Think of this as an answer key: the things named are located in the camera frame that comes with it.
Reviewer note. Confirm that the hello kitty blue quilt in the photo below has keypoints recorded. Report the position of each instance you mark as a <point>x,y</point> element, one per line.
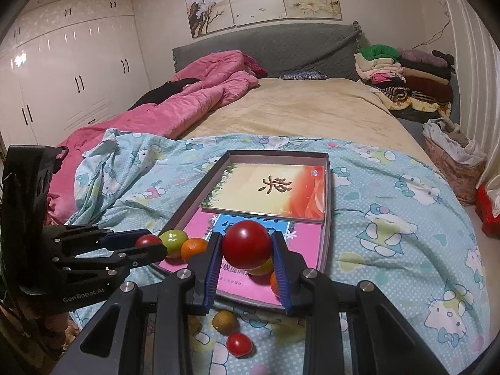
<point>396,222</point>

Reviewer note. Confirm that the black garment on bed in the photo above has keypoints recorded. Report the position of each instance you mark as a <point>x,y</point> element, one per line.
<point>167,90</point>

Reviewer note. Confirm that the pink quilted blanket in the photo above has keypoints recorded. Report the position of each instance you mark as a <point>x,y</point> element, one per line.
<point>222,78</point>

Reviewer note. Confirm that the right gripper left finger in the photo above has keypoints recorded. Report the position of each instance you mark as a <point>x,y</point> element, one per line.
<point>114,341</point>

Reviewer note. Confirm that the red tomato on quilt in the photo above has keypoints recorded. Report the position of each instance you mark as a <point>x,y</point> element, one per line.
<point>239,345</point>

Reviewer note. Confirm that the blue patterned pillow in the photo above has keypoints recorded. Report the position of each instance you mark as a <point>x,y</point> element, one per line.
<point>304,75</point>

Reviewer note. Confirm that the green jujube fruit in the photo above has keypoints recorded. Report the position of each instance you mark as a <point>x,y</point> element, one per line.
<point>173,240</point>

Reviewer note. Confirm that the cream satin curtain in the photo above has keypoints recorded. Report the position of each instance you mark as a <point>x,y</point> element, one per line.
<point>477,65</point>

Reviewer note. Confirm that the red bag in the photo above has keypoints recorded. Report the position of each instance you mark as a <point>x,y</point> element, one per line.
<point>490,225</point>

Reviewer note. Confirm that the grey shallow box tray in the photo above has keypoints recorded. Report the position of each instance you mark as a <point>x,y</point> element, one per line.
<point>207,183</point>

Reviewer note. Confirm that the grey headboard cover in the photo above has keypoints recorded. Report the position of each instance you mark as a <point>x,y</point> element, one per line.
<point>288,48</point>

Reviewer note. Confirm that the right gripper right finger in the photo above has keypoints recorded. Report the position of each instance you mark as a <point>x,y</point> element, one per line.
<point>381,340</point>

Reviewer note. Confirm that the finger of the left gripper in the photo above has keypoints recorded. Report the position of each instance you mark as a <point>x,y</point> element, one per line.
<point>120,261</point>
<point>90,237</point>

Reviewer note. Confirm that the brownish small fruit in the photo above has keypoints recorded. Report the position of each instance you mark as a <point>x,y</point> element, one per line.
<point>225,322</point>

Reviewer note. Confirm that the orange tangerine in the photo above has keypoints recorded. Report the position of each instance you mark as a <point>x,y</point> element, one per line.
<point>192,247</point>
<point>273,284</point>

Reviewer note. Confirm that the large red tomato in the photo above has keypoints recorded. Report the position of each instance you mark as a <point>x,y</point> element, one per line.
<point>246,245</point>

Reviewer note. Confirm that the pink blue workbook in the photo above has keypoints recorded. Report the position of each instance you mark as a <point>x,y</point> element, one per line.
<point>237,285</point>

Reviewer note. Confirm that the white wardrobe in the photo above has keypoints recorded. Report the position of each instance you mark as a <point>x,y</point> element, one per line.
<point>68,65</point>

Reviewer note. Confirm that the beige bed blanket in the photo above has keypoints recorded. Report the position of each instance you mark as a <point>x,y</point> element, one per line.
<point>333,108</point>

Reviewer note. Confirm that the stack of folded clothes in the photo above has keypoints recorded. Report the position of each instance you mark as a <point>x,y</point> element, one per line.
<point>412,84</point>

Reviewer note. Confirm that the yellow orange book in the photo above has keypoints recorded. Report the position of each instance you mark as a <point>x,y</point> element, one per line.
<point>280,190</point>

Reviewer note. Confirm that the small red cherry tomato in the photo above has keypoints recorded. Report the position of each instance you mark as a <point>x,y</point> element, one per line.
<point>148,240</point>

